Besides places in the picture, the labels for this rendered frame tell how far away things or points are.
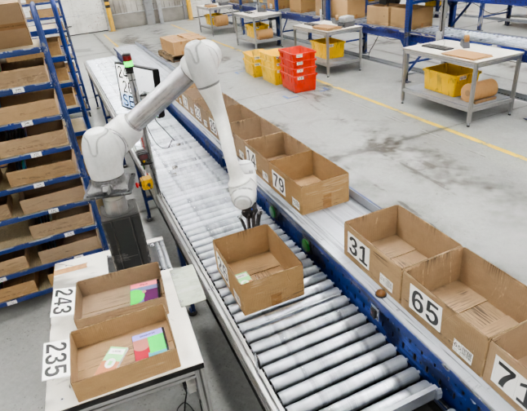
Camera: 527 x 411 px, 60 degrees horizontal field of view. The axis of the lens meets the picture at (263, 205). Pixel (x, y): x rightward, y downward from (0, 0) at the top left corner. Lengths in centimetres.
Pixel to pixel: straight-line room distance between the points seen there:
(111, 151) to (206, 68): 57
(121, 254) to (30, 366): 122
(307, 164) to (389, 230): 79
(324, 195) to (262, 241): 41
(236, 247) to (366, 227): 65
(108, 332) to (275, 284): 72
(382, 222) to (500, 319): 64
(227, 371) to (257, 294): 94
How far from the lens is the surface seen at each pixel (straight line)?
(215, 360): 290
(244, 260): 232
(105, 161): 215
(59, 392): 198
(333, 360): 184
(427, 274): 187
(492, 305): 194
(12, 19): 312
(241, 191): 195
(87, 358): 204
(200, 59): 196
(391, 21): 855
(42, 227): 344
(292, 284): 203
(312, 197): 239
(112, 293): 232
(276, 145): 309
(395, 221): 221
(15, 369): 336
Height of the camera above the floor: 211
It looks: 29 degrees down
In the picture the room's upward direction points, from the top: 6 degrees counter-clockwise
